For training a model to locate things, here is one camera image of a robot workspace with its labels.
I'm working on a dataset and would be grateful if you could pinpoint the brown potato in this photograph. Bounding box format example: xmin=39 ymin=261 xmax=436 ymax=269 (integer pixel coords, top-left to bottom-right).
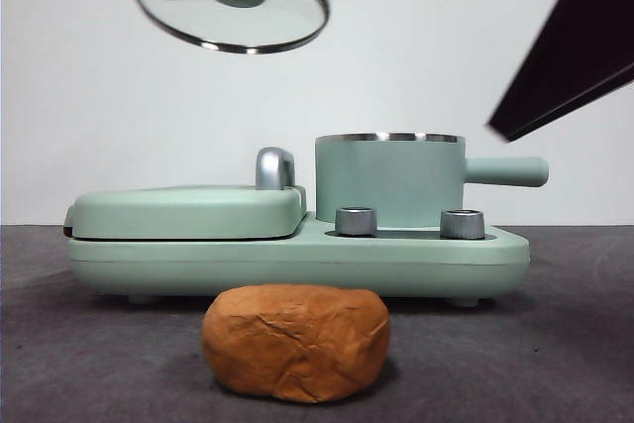
xmin=200 ymin=283 xmax=391 ymax=404

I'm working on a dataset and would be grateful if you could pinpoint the silver control dial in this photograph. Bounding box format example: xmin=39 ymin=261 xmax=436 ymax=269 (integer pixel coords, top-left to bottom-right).
xmin=334 ymin=205 xmax=378 ymax=237
xmin=439 ymin=208 xmax=484 ymax=240

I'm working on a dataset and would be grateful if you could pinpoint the mint green griddle cover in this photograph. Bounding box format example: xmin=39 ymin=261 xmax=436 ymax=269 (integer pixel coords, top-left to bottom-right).
xmin=62 ymin=184 xmax=308 ymax=242

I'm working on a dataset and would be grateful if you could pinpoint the mint green breakfast machine base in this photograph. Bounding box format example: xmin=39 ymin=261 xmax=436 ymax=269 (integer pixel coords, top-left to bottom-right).
xmin=66 ymin=211 xmax=530 ymax=306

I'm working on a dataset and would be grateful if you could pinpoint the mint green pot with handle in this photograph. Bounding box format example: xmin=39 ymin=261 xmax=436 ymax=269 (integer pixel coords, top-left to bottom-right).
xmin=314 ymin=132 xmax=550 ymax=229

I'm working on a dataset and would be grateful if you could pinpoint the chrome cover handle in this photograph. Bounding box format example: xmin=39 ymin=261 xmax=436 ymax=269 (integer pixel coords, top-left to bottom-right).
xmin=254 ymin=147 xmax=298 ymax=191

